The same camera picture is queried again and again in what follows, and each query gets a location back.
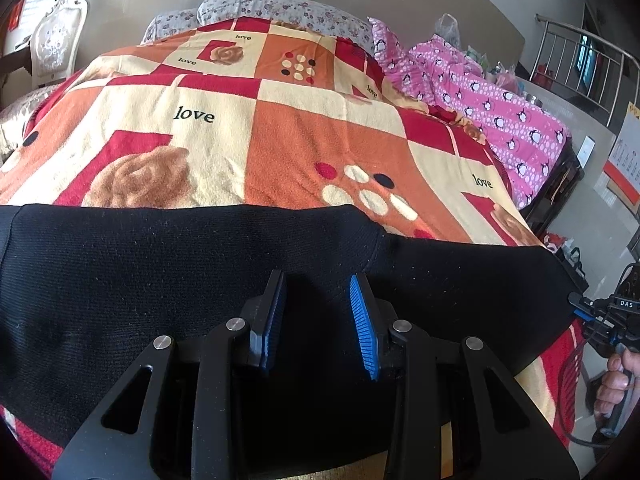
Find metal railing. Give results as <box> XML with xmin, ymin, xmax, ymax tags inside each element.
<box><xmin>534</xmin><ymin>12</ymin><xmax>640</xmax><ymax>127</ymax></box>

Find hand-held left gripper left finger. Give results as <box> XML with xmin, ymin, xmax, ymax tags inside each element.
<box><xmin>51</xmin><ymin>270</ymin><xmax>287</xmax><ymax>480</ymax></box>

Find pink penguin print quilt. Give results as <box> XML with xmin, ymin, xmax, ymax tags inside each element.
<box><xmin>367</xmin><ymin>16</ymin><xmax>574</xmax><ymax>211</ymax></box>

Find clear plastic bag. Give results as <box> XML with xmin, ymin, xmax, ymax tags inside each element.
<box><xmin>434</xmin><ymin>12</ymin><xmax>462</xmax><ymax>49</ymax></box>

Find printed rose check blanket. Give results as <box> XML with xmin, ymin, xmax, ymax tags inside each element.
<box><xmin>0</xmin><ymin>17</ymin><xmax>587</xmax><ymax>480</ymax></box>

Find dark bed frame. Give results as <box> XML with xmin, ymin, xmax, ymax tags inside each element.
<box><xmin>519</xmin><ymin>135</ymin><xmax>587</xmax><ymax>241</ymax></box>

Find red container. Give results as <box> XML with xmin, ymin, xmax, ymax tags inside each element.
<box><xmin>531</xmin><ymin>62</ymin><xmax>554</xmax><ymax>89</ymax></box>

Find large floral pillow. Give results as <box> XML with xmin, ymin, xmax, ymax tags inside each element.
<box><xmin>196</xmin><ymin>0</ymin><xmax>377</xmax><ymax>54</ymax></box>

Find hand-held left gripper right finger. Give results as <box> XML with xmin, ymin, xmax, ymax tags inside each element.
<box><xmin>349</xmin><ymin>274</ymin><xmax>580</xmax><ymax>480</ymax></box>

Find black pants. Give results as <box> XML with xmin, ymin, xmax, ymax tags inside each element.
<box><xmin>0</xmin><ymin>202</ymin><xmax>583</xmax><ymax>476</ymax></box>

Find white carved chair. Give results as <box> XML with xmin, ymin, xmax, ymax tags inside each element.
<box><xmin>26</xmin><ymin>0</ymin><xmax>89</xmax><ymax>92</ymax></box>

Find person's right hand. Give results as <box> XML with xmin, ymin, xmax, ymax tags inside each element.
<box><xmin>594</xmin><ymin>346</ymin><xmax>640</xmax><ymax>422</ymax></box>

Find large red wall calendar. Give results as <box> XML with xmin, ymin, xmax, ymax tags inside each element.
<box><xmin>601</xmin><ymin>101</ymin><xmax>640</xmax><ymax>192</ymax></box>

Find cream lace cloth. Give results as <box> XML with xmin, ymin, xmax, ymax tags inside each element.
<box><xmin>0</xmin><ymin>87</ymin><xmax>53</xmax><ymax>157</ymax></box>

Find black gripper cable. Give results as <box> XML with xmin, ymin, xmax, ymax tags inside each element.
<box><xmin>558</xmin><ymin>342</ymin><xmax>622</xmax><ymax>449</ymax></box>

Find small floral pillow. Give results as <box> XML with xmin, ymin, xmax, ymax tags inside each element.
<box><xmin>141</xmin><ymin>9</ymin><xmax>202</xmax><ymax>44</ymax></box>

